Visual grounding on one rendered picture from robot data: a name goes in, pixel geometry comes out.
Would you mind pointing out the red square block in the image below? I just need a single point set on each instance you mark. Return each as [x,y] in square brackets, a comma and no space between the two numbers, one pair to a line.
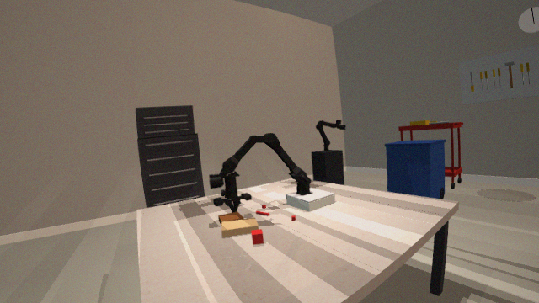
[257,236]

